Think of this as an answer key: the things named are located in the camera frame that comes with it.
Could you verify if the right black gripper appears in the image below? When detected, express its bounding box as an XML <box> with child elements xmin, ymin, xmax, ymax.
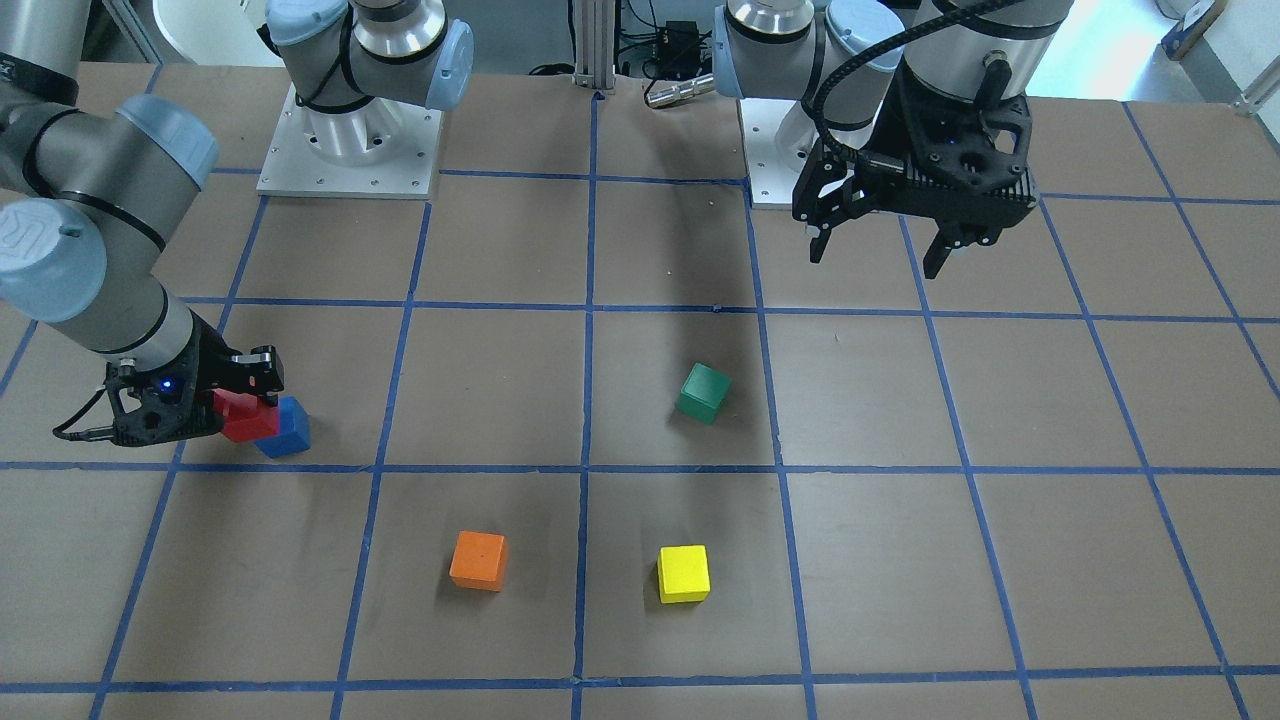
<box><xmin>105</xmin><ymin>320</ymin><xmax>284</xmax><ymax>448</ymax></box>

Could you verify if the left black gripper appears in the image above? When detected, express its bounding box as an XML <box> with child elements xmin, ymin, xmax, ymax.
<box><xmin>792</xmin><ymin>60</ymin><xmax>1039</xmax><ymax>281</ymax></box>

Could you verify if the red wooden block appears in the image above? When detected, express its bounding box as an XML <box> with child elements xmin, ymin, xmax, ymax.
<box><xmin>212</xmin><ymin>389</ymin><xmax>280</xmax><ymax>443</ymax></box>

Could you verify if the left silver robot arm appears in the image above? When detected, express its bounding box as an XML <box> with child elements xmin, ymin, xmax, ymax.
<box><xmin>712</xmin><ymin>1</ymin><xmax>1073</xmax><ymax>279</ymax></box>

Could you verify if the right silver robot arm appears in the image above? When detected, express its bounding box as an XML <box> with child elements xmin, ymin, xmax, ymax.
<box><xmin>3</xmin><ymin>1</ymin><xmax>475</xmax><ymax>448</ymax></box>

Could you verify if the blue wooden block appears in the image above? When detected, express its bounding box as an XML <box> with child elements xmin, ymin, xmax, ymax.
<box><xmin>251</xmin><ymin>396</ymin><xmax>311</xmax><ymax>457</ymax></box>

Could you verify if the green wooden block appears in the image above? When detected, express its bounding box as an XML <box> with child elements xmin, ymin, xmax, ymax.
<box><xmin>675</xmin><ymin>363</ymin><xmax>732</xmax><ymax>425</ymax></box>

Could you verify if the orange wooden block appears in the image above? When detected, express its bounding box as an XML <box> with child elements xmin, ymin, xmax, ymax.
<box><xmin>449</xmin><ymin>530</ymin><xmax>509</xmax><ymax>592</ymax></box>

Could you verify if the yellow wooden block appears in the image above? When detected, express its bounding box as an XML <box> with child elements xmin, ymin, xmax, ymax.
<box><xmin>657</xmin><ymin>544</ymin><xmax>710</xmax><ymax>603</ymax></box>

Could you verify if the brown paper mat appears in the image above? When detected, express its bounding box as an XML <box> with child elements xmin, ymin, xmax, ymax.
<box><xmin>1</xmin><ymin>64</ymin><xmax>1279</xmax><ymax>719</ymax></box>

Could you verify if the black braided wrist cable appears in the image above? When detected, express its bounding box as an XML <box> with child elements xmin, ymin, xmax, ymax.
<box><xmin>810</xmin><ymin>0</ymin><xmax>1011</xmax><ymax>176</ymax></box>

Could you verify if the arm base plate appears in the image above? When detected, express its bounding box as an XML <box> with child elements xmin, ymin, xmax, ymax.
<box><xmin>256</xmin><ymin>88</ymin><xmax>445</xmax><ymax>201</ymax></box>
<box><xmin>739</xmin><ymin>99</ymin><xmax>817</xmax><ymax>211</ymax></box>

